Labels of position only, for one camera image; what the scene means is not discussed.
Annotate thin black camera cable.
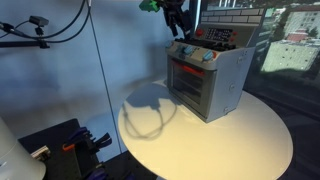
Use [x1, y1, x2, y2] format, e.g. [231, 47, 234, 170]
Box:
[0, 20, 31, 40]

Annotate red oven door handle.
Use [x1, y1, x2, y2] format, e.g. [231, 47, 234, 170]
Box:
[171, 59, 206, 78]

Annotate purple handled pliers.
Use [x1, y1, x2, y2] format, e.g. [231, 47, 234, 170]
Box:
[84, 166, 109, 180]
[68, 126, 93, 144]

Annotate white rounded robot base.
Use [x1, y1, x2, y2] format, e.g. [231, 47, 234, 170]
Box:
[0, 116, 47, 180]

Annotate silver metal connector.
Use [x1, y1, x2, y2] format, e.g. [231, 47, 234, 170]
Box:
[30, 145, 52, 162]

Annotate grey toy stove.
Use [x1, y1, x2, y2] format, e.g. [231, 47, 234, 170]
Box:
[164, 8, 266, 124]

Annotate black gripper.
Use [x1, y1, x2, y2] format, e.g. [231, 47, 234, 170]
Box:
[161, 0, 195, 39]

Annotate orange handled tool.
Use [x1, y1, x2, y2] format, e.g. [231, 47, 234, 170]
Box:
[61, 143, 76, 153]

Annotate black tool holder block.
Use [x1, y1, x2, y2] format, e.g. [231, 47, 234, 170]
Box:
[18, 118, 101, 180]

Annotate black cable with connector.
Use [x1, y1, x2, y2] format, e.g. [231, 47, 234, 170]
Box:
[0, 0, 88, 41]

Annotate black camera on stand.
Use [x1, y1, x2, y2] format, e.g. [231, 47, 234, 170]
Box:
[28, 15, 50, 28]

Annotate dark blue handled pliers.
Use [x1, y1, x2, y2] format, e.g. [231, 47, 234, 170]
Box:
[93, 132, 113, 151]

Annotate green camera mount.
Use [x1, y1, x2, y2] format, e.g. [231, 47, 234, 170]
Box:
[139, 0, 161, 13]

